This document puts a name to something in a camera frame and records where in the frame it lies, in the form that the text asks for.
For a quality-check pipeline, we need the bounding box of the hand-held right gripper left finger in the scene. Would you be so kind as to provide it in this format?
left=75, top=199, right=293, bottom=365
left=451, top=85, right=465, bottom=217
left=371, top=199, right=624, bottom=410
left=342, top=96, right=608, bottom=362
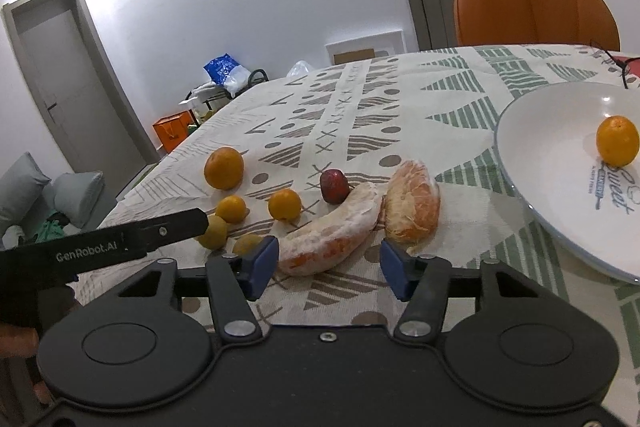
left=116, top=236, right=279, bottom=340

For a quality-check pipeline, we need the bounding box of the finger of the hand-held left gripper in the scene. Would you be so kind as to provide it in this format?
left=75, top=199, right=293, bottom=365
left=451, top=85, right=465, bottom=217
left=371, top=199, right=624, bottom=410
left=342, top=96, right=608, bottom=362
left=139, top=208, right=210, bottom=258

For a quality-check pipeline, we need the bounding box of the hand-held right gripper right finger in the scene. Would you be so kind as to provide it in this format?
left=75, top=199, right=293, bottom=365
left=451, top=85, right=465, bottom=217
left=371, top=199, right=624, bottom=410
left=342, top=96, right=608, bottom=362
left=379, top=239, right=551, bottom=340

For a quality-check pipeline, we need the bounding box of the yellow kumquat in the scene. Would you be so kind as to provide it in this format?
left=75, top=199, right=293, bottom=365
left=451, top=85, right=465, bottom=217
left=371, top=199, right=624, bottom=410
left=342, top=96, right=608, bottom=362
left=195, top=214, right=229, bottom=251
left=233, top=233, right=266, bottom=258

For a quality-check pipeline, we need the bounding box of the small orange tangerine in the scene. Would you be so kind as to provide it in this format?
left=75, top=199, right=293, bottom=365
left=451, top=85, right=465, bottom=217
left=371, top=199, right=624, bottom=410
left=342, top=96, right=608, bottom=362
left=268, top=188, right=302, bottom=222
left=216, top=195, right=248, bottom=224

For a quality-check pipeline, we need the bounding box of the orange peeled pomelo segment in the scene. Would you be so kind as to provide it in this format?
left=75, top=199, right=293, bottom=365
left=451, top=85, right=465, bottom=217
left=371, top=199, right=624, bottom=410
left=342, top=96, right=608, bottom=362
left=382, top=160, right=442, bottom=255

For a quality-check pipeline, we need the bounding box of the large orange tangerine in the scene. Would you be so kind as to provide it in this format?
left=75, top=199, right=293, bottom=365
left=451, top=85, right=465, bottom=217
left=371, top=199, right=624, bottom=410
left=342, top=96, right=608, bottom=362
left=204, top=147, right=245, bottom=190

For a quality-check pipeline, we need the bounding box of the white peeled pomelo segment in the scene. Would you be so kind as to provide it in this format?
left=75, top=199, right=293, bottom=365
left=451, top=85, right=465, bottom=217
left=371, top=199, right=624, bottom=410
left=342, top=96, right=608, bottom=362
left=276, top=182, right=383, bottom=278

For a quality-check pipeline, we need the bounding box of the small red fruit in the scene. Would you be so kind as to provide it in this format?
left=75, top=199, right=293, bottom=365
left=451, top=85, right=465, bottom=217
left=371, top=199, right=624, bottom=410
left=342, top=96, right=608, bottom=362
left=320, top=169, right=350, bottom=204

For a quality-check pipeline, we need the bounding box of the white plate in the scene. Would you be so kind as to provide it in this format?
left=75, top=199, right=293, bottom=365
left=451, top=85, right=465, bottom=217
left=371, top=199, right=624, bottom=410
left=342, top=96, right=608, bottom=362
left=494, top=82, right=640, bottom=284

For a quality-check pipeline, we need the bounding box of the person's left hand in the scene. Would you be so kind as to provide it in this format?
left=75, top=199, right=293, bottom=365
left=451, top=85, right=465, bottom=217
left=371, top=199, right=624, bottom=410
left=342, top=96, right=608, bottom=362
left=0, top=326, right=40, bottom=358

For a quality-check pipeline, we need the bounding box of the green cloth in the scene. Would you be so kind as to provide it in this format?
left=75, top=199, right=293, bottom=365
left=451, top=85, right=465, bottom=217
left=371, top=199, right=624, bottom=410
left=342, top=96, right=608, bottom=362
left=37, top=217, right=71, bottom=240

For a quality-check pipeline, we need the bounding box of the grey sofa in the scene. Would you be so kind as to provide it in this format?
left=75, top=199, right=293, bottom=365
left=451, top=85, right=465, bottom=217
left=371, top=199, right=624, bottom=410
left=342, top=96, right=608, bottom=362
left=0, top=152, right=118, bottom=253

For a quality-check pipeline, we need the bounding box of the orange box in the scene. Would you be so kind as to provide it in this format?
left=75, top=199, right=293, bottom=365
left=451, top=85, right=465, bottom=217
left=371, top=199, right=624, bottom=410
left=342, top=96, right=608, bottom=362
left=152, top=113, right=196, bottom=154

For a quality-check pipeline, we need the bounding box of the patterned tablecloth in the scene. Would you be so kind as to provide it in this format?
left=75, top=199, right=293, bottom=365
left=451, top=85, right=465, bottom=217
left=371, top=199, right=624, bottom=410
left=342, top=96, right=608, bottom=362
left=75, top=44, right=640, bottom=328

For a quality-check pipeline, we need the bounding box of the blue plastic bag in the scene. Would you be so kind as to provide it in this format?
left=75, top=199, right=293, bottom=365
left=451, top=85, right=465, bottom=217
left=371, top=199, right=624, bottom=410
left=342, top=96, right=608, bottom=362
left=203, top=53, right=241, bottom=85

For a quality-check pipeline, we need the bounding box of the grey door without lock plate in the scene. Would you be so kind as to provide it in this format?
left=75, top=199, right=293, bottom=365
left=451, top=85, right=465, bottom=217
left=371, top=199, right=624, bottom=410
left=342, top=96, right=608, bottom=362
left=2, top=0, right=156, bottom=202

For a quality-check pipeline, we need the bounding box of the black shelf rack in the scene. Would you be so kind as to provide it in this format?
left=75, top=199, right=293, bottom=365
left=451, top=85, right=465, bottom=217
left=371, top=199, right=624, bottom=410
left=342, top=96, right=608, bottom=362
left=186, top=69, right=270, bottom=112

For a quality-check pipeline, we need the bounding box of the clear plastic bag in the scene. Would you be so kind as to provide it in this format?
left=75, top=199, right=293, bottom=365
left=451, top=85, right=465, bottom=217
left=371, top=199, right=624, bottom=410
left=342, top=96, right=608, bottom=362
left=286, top=60, right=316, bottom=79

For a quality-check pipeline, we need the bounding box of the white framed board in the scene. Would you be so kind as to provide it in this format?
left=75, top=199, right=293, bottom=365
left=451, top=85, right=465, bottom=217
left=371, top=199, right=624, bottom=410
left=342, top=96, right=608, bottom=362
left=325, top=29, right=405, bottom=66

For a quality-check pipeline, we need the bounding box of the orange chair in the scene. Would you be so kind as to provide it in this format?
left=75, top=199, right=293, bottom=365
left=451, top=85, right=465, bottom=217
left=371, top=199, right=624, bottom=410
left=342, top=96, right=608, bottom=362
left=454, top=0, right=621, bottom=50

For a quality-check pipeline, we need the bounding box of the black cable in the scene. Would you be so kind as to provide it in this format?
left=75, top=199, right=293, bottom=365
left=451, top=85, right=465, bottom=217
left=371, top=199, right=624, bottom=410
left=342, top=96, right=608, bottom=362
left=587, top=39, right=640, bottom=90

